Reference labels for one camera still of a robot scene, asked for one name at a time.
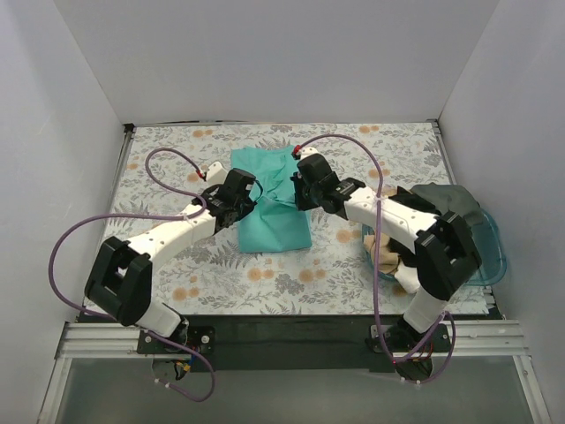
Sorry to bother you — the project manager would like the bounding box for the floral patterned table cover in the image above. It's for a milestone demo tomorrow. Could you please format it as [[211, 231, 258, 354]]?
[[82, 122, 496, 315]]

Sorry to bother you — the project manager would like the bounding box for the black t shirt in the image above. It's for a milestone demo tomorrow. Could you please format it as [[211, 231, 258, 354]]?
[[389, 186, 440, 216]]

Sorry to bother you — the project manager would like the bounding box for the clear blue plastic basket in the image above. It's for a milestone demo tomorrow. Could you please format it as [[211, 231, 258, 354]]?
[[361, 208, 508, 289]]

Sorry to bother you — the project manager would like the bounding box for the white t shirt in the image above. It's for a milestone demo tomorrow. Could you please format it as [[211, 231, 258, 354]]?
[[394, 263, 421, 294]]

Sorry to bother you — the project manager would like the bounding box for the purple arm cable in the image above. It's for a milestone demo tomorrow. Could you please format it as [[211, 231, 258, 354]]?
[[293, 133, 456, 386], [48, 148, 216, 402]]

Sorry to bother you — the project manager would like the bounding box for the grey t shirt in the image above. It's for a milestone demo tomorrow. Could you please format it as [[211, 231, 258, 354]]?
[[411, 183, 482, 219]]

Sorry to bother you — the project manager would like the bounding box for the teal t shirt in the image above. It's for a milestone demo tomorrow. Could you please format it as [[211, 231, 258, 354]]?
[[231, 146, 312, 254]]

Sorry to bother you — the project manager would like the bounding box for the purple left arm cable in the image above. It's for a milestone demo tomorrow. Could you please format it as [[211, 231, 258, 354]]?
[[48, 148, 216, 402]]

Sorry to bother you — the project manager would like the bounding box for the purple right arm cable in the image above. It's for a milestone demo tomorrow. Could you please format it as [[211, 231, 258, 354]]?
[[293, 133, 456, 386]]

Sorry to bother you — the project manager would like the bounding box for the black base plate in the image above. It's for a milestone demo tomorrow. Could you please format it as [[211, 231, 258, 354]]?
[[136, 314, 456, 375]]

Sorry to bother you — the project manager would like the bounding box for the aluminium front rail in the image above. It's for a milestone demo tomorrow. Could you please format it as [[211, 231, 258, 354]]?
[[56, 316, 529, 359]]

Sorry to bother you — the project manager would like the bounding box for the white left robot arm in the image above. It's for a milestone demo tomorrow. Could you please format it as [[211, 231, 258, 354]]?
[[85, 169, 256, 353]]

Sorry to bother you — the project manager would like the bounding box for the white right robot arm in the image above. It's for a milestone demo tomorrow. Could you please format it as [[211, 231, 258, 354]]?
[[291, 151, 482, 352]]

